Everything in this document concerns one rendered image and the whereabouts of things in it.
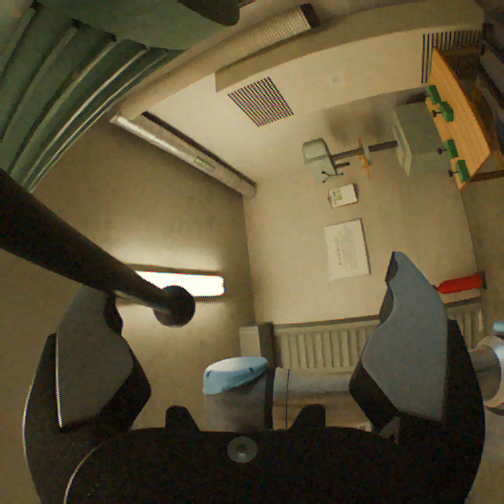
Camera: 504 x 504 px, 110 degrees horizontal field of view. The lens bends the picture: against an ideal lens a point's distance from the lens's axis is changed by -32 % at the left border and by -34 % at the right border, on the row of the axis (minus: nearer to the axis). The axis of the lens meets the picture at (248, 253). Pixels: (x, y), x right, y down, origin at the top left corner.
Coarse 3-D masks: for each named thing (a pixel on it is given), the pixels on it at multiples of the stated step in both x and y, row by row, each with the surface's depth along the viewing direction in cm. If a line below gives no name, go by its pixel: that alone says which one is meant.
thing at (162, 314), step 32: (0, 192) 3; (0, 224) 3; (32, 224) 4; (64, 224) 5; (32, 256) 5; (64, 256) 5; (96, 256) 7; (96, 288) 8; (128, 288) 10; (160, 288) 15; (160, 320) 19
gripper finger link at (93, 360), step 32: (64, 320) 8; (96, 320) 8; (64, 352) 7; (96, 352) 7; (128, 352) 7; (64, 384) 6; (96, 384) 6; (128, 384) 6; (64, 416) 5; (96, 416) 5; (128, 416) 6
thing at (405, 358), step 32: (416, 288) 8; (384, 320) 8; (416, 320) 7; (384, 352) 6; (416, 352) 6; (352, 384) 7; (384, 384) 5; (416, 384) 5; (384, 416) 5; (416, 416) 4
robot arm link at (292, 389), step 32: (480, 352) 33; (224, 384) 38; (256, 384) 39; (288, 384) 38; (320, 384) 37; (480, 384) 29; (224, 416) 37; (256, 416) 36; (288, 416) 36; (352, 416) 34
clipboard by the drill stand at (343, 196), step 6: (348, 186) 279; (330, 192) 291; (336, 192) 288; (342, 192) 283; (348, 192) 278; (354, 192) 274; (330, 198) 291; (336, 198) 287; (342, 198) 283; (348, 198) 278; (354, 198) 274; (330, 204) 291; (336, 204) 287; (342, 204) 282; (348, 204) 281
